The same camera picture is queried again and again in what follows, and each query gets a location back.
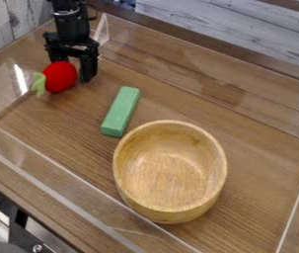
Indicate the clear acrylic tray wall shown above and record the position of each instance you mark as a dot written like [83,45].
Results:
[92,222]

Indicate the wooden bowl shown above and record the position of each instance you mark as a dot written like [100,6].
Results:
[170,169]

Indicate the clear acrylic corner bracket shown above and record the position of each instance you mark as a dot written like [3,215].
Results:
[100,35]

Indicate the green rectangular block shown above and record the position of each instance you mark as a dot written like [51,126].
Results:
[120,111]

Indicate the red plush strawberry toy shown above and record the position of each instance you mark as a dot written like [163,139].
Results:
[58,78]

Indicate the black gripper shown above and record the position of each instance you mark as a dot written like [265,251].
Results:
[70,40]

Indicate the black table leg bracket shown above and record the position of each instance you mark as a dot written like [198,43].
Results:
[22,237]

